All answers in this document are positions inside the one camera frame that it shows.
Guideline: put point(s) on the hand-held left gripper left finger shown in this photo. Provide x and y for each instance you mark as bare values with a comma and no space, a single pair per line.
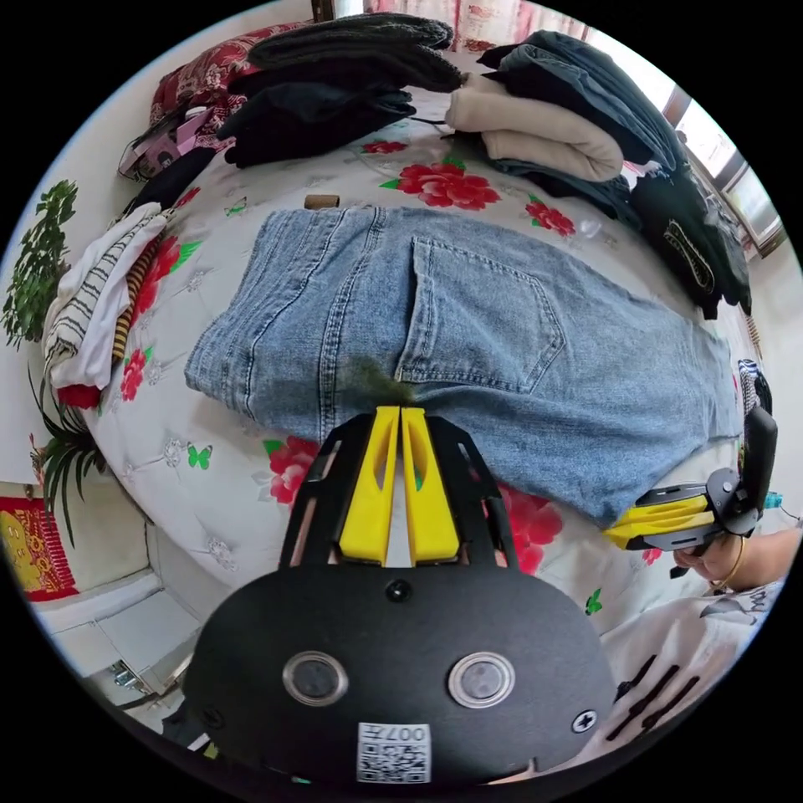
367,502

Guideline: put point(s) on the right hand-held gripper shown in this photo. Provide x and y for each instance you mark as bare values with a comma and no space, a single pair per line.
728,499

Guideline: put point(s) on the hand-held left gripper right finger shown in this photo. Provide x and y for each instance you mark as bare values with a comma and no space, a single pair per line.
433,508

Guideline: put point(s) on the blue jeans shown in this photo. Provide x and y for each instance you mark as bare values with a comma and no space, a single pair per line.
477,314

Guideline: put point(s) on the person's right hand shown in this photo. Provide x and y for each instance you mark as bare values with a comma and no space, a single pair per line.
712,561

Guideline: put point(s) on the person's body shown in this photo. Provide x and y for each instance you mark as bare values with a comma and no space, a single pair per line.
690,659

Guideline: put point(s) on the bed with floral quilt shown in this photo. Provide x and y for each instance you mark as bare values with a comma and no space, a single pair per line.
207,489

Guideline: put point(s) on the green long-leaved plant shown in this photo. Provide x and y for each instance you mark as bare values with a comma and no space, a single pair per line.
66,445

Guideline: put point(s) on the red and gold hanging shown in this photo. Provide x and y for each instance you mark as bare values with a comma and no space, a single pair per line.
34,546

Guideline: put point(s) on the pile of striped clothes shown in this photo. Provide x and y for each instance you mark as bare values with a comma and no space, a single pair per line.
88,307

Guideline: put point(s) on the window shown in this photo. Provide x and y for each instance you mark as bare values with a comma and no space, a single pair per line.
728,157

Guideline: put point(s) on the pile of beige and dark clothes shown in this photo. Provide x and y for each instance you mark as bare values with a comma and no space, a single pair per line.
564,132

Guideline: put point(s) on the green leafy plant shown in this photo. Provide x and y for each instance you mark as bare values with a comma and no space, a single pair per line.
37,263

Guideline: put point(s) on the pink box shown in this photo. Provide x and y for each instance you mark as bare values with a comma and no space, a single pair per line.
169,141

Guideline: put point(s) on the red patterned pillow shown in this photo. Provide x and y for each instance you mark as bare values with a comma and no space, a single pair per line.
201,69

